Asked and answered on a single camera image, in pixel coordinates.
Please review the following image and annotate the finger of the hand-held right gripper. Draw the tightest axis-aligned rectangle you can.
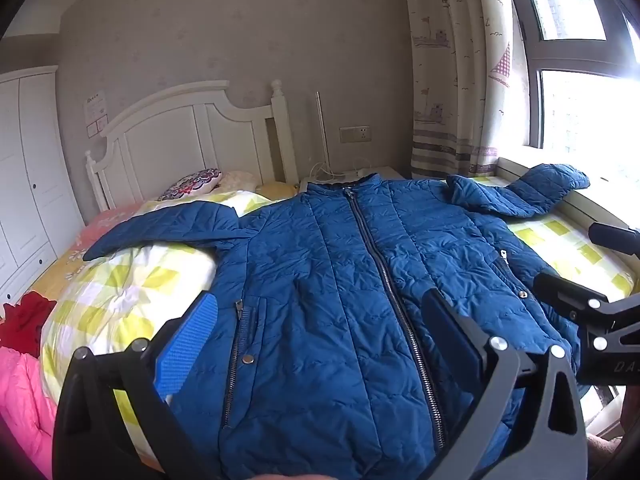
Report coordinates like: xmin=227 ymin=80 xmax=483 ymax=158
xmin=588 ymin=221 xmax=640 ymax=249
xmin=532 ymin=271 xmax=615 ymax=322

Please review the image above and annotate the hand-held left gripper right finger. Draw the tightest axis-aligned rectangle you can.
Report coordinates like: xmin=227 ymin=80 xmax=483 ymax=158
xmin=421 ymin=287 xmax=588 ymax=480

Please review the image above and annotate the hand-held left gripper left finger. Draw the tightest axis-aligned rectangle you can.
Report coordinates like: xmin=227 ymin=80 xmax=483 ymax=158
xmin=52 ymin=291 xmax=221 ymax=480

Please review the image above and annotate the blue puffer jacket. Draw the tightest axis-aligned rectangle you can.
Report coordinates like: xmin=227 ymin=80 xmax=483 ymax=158
xmin=82 ymin=162 xmax=592 ymax=480

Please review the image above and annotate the white windowsill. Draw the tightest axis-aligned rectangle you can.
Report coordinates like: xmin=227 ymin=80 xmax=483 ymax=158
xmin=495 ymin=155 xmax=640 ymax=242

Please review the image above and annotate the yellow checkered blanket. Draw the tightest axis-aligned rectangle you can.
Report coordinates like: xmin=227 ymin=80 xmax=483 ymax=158
xmin=40 ymin=175 xmax=638 ymax=463

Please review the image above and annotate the pink floral bedsheet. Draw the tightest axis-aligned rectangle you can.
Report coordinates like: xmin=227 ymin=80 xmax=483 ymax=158
xmin=65 ymin=201 xmax=151 ymax=282

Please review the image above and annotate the patterned purple pillow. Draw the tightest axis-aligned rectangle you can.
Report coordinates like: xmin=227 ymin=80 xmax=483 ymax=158
xmin=157 ymin=167 xmax=223 ymax=202

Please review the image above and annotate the white nightstand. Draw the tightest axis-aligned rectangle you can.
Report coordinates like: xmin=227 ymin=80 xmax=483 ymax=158
xmin=299 ymin=166 xmax=406 ymax=197

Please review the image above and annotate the red cloth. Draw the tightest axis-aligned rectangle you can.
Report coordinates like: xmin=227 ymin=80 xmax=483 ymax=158
xmin=0 ymin=291 xmax=58 ymax=357

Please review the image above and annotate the cream pillow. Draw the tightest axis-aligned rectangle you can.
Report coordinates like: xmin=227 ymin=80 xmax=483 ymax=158
xmin=216 ymin=171 xmax=258 ymax=195

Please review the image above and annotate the window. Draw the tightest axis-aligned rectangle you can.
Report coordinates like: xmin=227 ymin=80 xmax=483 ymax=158
xmin=505 ymin=0 xmax=640 ymax=181

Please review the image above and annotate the yellow pillow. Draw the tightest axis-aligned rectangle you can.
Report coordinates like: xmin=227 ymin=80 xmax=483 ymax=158
xmin=256 ymin=180 xmax=301 ymax=202

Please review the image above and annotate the pink jacket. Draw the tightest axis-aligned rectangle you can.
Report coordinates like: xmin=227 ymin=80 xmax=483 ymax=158
xmin=0 ymin=345 xmax=58 ymax=480

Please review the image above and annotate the white power strip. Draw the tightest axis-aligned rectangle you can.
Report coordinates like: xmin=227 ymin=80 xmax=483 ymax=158
xmin=311 ymin=169 xmax=367 ymax=184

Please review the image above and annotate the white bed headboard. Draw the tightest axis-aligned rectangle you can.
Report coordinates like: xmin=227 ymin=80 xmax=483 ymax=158
xmin=84 ymin=79 xmax=301 ymax=213

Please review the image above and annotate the sailboat print curtain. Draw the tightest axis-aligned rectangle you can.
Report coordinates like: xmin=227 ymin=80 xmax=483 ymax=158
xmin=400 ymin=0 xmax=531 ymax=181

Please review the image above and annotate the white wardrobe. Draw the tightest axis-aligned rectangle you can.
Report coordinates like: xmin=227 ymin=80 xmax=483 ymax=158
xmin=0 ymin=66 xmax=86 ymax=307

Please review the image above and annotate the paper wall notice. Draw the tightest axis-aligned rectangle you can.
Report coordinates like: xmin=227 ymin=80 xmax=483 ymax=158
xmin=84 ymin=91 xmax=109 ymax=139

